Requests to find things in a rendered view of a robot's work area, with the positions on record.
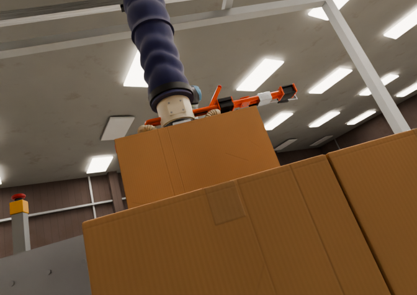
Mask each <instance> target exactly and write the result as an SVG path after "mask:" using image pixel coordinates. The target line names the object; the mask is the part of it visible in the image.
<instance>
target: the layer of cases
mask: <svg viewBox="0 0 417 295"><path fill-rule="evenodd" d="M82 229H83V237H84V246H85V251H86V259H87V267H88V272H89V280H90V285H91V294H92V295H417V128H415V129H411V130H407V131H404V132H400V133H397V134H393V135H389V136H386V137H382V138H378V139H375V140H371V141H369V142H365V143H361V144H358V145H354V146H351V147H347V148H343V149H340V150H336V151H333V152H329V153H327V154H326V155H318V156H316V157H311V158H307V159H305V160H301V161H297V162H294V163H290V164H287V165H283V166H279V167H277V168H272V169H270V170H266V171H262V172H259V173H255V174H252V175H248V176H244V177H241V178H237V179H233V180H230V181H226V182H223V183H219V184H215V185H213V186H208V187H206V188H202V189H198V190H195V191H191V192H188V193H184V194H180V195H177V196H173V197H169V198H166V199H162V200H159V201H155V202H151V203H148V204H144V205H142V206H138V207H134V208H131V209H127V210H124V211H120V212H116V213H113V214H109V215H106V216H102V217H98V218H95V219H91V220H87V221H84V222H83V223H82Z"/></svg>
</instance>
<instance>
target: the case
mask: <svg viewBox="0 0 417 295"><path fill-rule="evenodd" d="M114 142H115V147H116V151H117V157H118V161H119V167H120V172H121V175H122V181H123V187H124V191H125V197H126V200H127V206H128V209H131V208H134V207H138V206H142V205H144V204H148V203H151V202H155V201H159V200H162V199H166V198H169V197H173V196H177V195H180V194H184V193H188V192H191V191H195V190H198V189H202V188H206V187H208V186H213V185H215V184H219V183H223V182H226V181H230V180H233V179H237V178H241V177H244V176H248V175H252V174H255V173H259V172H262V171H266V170H270V169H272V168H277V167H279V166H280V163H279V161H278V159H277V156H276V153H275V151H274V149H273V146H272V143H271V141H270V139H269V136H268V134H267V132H266V129H265V126H264V124H263V122H262V119H261V116H260V115H259V112H258V109H257V107H256V106H251V107H246V108H243V109H238V110H235V111H230V112H225V113H222V114H217V115H214V116H209V117H204V118H201V119H196V120H192V121H189V122H184V123H180V124H176V125H171V126H167V127H163V128H160V129H155V130H150V131H147V132H142V133H139V134H134V135H129V136H126V137H121V138H117V139H114Z"/></svg>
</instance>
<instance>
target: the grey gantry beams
mask: <svg viewBox="0 0 417 295"><path fill-rule="evenodd" d="M325 1H327V0H283V1H275V2H267V3H262V4H255V5H250V6H242V7H234V8H232V4H233V0H223V4H222V9H221V10H217V11H209V12H201V13H196V14H189V15H184V16H176V17H170V22H171V25H172V26H173V28H174V31H176V30H183V29H190V28H195V27H202V26H206V25H214V24H221V23H226V22H233V21H238V20H245V19H252V18H257V17H264V16H271V15H276V14H283V13H288V12H295V11H302V10H307V9H314V8H318V7H322V6H323V4H324V2H325ZM131 36H132V31H131V30H130V28H129V26H128V24H123V25H115V26H110V27H103V28H98V29H90V30H82V31H77V32H70V33H65V34H57V35H49V36H44V37H37V38H32V39H24V40H16V41H11V42H4V43H0V59H2V58H10V57H17V56H21V55H29V54H33V53H40V52H48V51H52V50H59V49H64V48H71V47H78V46H83V45H90V44H95V43H102V42H110V41H114V40H122V39H129V38H131Z"/></svg>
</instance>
